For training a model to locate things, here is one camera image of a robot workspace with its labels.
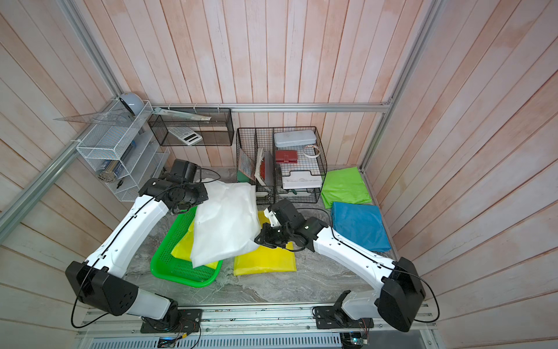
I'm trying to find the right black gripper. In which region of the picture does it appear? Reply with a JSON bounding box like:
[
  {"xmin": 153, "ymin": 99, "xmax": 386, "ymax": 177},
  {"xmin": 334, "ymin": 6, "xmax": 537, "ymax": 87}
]
[{"xmin": 253, "ymin": 223, "xmax": 296, "ymax": 249}]

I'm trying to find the white translucent raincoat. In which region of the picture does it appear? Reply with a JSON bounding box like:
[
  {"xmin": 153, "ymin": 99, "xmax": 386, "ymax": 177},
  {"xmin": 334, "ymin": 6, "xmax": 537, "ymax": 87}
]
[{"xmin": 190, "ymin": 181, "xmax": 261, "ymax": 268}]

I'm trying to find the neon yellow raincoat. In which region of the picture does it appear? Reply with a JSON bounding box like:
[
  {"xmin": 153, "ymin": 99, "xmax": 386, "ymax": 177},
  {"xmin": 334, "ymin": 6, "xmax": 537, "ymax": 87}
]
[{"xmin": 170, "ymin": 219, "xmax": 195, "ymax": 262}]

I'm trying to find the green plastic basket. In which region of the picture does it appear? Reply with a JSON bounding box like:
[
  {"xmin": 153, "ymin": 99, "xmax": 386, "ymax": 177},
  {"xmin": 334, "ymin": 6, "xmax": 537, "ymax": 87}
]
[{"xmin": 151, "ymin": 208, "xmax": 223, "ymax": 288}]

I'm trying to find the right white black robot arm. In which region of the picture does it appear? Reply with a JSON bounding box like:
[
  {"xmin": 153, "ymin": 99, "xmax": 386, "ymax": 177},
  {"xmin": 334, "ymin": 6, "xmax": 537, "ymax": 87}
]
[{"xmin": 254, "ymin": 199, "xmax": 430, "ymax": 332}]

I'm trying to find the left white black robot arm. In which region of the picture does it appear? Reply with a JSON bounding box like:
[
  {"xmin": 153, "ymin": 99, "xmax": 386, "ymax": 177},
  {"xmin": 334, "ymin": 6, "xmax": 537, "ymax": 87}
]
[{"xmin": 65, "ymin": 160, "xmax": 209, "ymax": 332}]

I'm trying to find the blue folded raincoat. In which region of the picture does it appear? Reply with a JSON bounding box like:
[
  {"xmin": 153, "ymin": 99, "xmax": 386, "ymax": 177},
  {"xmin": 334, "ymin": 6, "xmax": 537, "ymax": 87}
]
[{"xmin": 331, "ymin": 202, "xmax": 391, "ymax": 252}]

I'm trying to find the light green folded raincoat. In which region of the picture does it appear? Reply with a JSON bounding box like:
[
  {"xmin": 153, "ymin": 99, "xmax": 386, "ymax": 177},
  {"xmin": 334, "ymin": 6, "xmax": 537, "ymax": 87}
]
[{"xmin": 321, "ymin": 167, "xmax": 373, "ymax": 209}]

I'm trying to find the white calculator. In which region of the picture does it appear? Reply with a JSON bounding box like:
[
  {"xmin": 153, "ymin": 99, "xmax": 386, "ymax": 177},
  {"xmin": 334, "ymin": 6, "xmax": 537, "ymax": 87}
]
[{"xmin": 168, "ymin": 127, "xmax": 203, "ymax": 146}]

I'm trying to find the white paper tray box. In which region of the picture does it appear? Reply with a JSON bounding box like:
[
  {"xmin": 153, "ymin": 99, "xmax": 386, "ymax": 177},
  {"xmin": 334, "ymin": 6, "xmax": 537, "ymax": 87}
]
[{"xmin": 282, "ymin": 170, "xmax": 323, "ymax": 190}]

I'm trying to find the rolled silver bundle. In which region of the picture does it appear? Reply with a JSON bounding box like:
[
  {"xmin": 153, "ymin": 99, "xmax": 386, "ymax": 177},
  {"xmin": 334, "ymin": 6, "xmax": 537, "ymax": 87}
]
[{"xmin": 97, "ymin": 159, "xmax": 123, "ymax": 183}]

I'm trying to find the red wallet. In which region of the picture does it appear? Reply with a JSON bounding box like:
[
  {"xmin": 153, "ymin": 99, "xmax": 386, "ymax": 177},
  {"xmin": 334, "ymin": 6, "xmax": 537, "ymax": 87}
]
[{"xmin": 275, "ymin": 150, "xmax": 299, "ymax": 164}]

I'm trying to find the white tape roll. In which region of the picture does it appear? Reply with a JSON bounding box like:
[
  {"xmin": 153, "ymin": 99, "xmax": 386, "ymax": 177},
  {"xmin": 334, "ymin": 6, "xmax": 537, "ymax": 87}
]
[{"xmin": 302, "ymin": 145, "xmax": 321, "ymax": 159}]

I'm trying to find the grey pencil case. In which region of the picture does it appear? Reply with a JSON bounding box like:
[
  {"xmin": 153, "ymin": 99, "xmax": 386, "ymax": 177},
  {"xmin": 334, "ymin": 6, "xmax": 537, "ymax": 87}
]
[{"xmin": 274, "ymin": 129, "xmax": 317, "ymax": 148}]

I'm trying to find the clear triangle ruler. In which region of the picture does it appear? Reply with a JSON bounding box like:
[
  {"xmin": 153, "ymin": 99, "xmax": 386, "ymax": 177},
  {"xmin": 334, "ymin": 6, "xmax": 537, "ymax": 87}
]
[{"xmin": 55, "ymin": 110, "xmax": 133, "ymax": 127}]

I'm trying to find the white wire wall shelf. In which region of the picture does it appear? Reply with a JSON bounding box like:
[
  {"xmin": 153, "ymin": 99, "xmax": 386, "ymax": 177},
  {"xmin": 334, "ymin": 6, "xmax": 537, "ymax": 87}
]
[{"xmin": 77, "ymin": 100, "xmax": 169, "ymax": 202}]

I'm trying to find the black mesh wall basket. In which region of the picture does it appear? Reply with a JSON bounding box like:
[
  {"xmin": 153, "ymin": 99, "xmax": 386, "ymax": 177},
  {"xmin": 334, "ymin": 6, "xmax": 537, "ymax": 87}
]
[{"xmin": 148, "ymin": 107, "xmax": 234, "ymax": 146}]

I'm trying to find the black wire tray stack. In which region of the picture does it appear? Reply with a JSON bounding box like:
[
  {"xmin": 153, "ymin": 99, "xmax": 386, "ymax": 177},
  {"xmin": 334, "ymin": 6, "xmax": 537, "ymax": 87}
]
[{"xmin": 273, "ymin": 127, "xmax": 328, "ymax": 204}]

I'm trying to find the black wire file organizer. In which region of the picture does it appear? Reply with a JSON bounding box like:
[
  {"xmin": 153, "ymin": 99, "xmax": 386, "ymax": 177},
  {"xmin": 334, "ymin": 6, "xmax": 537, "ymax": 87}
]
[{"xmin": 235, "ymin": 127, "xmax": 277, "ymax": 205}]

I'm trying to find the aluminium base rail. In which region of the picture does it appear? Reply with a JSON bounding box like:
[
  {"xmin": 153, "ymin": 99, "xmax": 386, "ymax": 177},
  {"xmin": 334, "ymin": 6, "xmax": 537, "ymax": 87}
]
[{"xmin": 72, "ymin": 303, "xmax": 445, "ymax": 348}]

